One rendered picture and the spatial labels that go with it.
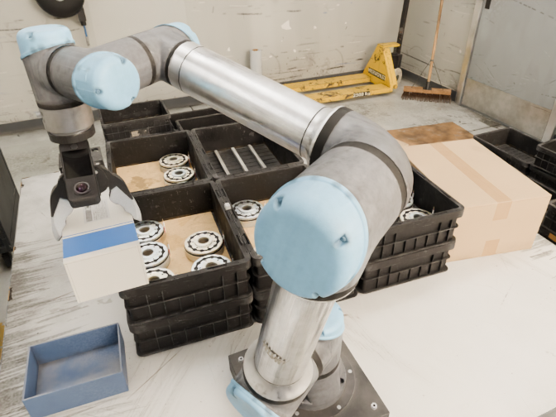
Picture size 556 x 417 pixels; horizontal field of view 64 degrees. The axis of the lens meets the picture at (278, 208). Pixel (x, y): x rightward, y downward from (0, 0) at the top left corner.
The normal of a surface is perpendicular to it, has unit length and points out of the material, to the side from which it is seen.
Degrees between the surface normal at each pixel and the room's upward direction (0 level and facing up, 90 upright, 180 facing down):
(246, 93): 50
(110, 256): 90
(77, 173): 29
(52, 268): 0
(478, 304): 0
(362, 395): 4
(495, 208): 90
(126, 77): 89
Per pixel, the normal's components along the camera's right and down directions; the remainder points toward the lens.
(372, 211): 0.68, -0.15
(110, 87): 0.82, 0.30
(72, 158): 0.21, -0.49
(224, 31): 0.40, 0.51
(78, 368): -0.01, -0.83
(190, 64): -0.31, -0.14
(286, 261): -0.54, 0.41
